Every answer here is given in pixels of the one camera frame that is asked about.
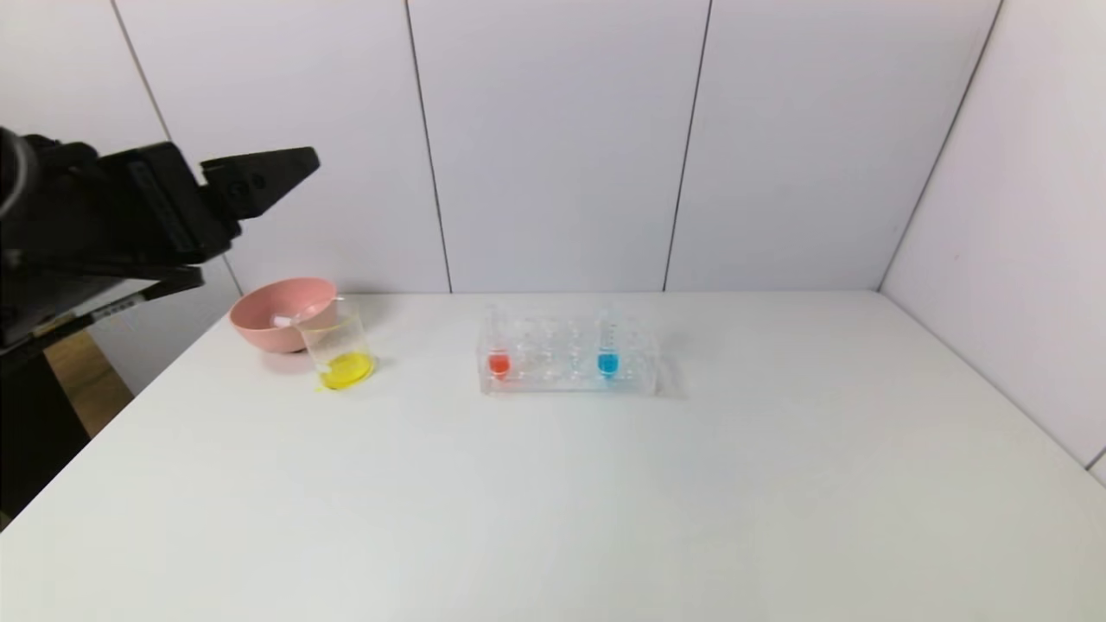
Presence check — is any test tube with yellow pigment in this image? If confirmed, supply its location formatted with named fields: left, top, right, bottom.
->
left=270, top=301, right=338, bottom=332

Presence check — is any clear acrylic test tube rack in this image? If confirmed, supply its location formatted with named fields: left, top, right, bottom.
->
left=477, top=313, right=663, bottom=398

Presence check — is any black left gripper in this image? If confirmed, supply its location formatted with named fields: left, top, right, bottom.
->
left=22, top=141, right=321, bottom=269

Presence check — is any test tube with red pigment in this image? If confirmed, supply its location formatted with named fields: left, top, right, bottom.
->
left=486, top=304, right=512, bottom=380

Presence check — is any dark cabinet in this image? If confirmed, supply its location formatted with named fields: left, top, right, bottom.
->
left=0, top=346, right=94, bottom=524

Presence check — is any test tube with blue pigment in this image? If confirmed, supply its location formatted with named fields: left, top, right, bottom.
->
left=597, top=302, right=624, bottom=380

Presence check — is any pink plastic bowl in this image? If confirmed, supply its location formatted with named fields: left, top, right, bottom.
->
left=229, top=277, right=340, bottom=354

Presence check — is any clear glass beaker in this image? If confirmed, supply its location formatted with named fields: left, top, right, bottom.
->
left=294, top=297, right=377, bottom=392

